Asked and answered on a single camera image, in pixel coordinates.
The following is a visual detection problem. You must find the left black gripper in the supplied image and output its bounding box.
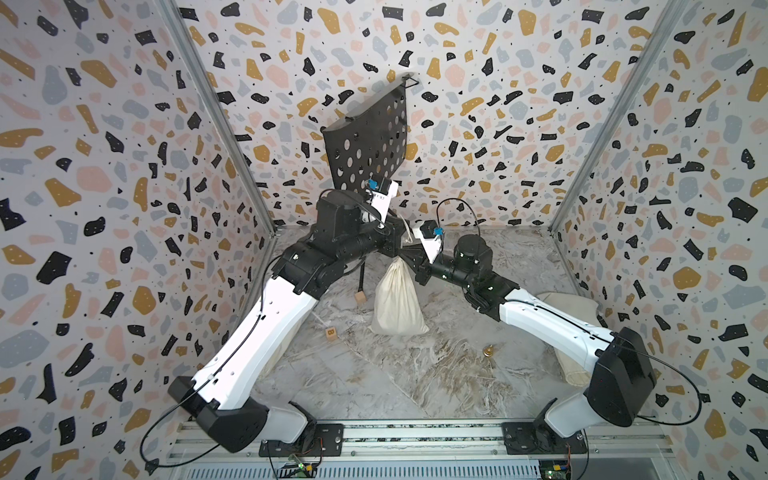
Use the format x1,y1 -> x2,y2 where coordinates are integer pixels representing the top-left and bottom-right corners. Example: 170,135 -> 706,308
338,213 -> 413,270

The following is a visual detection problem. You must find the cream cloth bag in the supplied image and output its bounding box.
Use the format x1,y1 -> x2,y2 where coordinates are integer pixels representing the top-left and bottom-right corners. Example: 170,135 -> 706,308
258,323 -> 301,379
537,292 -> 602,388
370,257 -> 429,336

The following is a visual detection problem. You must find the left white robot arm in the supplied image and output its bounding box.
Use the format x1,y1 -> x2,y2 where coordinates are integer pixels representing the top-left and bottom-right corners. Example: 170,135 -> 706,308
168,183 -> 406,453

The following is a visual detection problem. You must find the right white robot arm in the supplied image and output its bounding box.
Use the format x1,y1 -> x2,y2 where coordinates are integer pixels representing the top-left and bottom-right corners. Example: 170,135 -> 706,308
399,234 -> 656,438

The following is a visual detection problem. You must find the black perforated music stand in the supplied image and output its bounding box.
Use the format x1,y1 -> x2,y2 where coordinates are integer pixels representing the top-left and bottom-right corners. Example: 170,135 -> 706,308
321,73 -> 421,289

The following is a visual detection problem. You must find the left green circuit board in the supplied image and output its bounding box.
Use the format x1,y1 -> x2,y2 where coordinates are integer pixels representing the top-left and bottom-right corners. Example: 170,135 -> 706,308
270,455 -> 322,479

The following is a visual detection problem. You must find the green circuit board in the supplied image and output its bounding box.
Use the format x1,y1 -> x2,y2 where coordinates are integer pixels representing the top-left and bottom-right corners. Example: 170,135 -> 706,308
270,455 -> 322,479
539,460 -> 572,480

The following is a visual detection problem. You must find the right green circuit board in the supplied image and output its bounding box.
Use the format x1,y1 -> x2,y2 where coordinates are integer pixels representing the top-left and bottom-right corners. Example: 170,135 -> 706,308
539,460 -> 572,480

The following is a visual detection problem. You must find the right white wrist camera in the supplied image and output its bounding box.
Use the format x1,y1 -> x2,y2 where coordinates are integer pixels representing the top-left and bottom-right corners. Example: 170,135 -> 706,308
415,220 -> 443,264

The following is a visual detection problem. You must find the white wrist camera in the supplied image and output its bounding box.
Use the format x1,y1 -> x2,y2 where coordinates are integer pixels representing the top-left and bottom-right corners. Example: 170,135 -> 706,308
415,220 -> 443,264
367,179 -> 400,225

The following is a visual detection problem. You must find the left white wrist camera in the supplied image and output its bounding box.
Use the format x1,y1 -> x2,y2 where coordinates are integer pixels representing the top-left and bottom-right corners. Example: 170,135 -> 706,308
367,179 -> 400,225

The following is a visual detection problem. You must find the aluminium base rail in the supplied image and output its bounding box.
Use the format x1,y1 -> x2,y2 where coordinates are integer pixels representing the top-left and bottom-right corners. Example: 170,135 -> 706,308
169,419 -> 685,479

